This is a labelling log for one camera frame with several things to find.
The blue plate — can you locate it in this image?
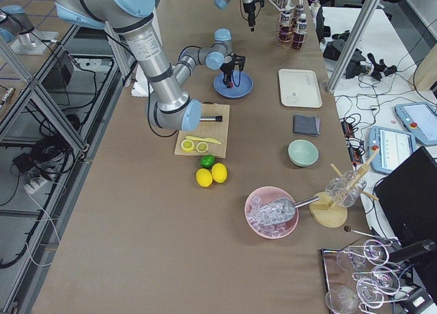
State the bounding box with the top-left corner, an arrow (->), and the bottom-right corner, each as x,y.
213,71 -> 253,99

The green bowl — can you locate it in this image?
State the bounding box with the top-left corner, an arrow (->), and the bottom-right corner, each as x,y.
287,139 -> 319,167

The cream serving tray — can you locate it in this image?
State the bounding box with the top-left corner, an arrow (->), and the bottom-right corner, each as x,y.
278,68 -> 322,109

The dark drink bottle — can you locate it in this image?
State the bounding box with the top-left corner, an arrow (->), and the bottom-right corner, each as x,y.
278,11 -> 292,45
294,0 -> 305,20
292,14 -> 307,50

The black laptop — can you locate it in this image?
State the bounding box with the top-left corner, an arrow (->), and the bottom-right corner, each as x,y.
373,145 -> 437,257

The glass mug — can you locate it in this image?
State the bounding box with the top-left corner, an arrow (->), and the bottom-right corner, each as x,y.
325,171 -> 367,208

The blue teach pendant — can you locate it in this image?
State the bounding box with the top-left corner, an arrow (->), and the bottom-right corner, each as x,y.
395,102 -> 436,146
368,126 -> 417,174

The green lime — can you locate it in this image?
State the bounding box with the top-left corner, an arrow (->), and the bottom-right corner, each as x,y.
199,155 -> 216,169

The wooden cutting board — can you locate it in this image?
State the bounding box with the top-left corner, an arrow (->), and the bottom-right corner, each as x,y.
174,103 -> 230,158

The metal ice scoop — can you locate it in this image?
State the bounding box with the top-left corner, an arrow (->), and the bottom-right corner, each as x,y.
259,195 -> 320,225

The wine glass rack tray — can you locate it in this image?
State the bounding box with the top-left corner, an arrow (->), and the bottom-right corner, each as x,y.
320,237 -> 429,313

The pink bowl with ice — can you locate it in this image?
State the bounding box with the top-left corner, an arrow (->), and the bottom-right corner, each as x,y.
244,186 -> 299,239

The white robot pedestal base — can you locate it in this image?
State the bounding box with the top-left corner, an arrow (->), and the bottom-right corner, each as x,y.
131,66 -> 149,98

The wooden mug tree stand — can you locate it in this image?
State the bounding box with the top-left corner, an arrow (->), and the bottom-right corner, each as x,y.
309,147 -> 379,228

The yellow lemon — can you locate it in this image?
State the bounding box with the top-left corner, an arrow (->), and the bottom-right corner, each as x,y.
211,163 -> 228,184
195,168 -> 213,188

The steel knife sharpener rod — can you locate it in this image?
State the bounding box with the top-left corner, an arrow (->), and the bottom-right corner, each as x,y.
200,115 -> 223,122

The copper wire bottle rack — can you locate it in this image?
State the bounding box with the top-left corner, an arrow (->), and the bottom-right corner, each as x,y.
276,0 -> 307,50

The grey folded cloth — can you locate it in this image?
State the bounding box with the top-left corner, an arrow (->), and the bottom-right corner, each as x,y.
293,114 -> 320,137

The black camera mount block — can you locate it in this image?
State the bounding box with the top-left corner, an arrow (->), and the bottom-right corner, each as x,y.
315,6 -> 366,80

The lemon half slice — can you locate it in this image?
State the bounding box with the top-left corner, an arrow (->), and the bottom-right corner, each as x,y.
180,139 -> 195,152
196,141 -> 209,154

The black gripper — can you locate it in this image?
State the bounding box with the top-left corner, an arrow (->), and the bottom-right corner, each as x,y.
220,54 -> 246,89
242,0 -> 265,32

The aluminium frame post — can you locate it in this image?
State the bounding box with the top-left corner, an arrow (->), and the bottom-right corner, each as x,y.
326,0 -> 380,94

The yellow plastic knife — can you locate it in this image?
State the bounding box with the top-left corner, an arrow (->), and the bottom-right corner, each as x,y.
185,135 -> 222,145

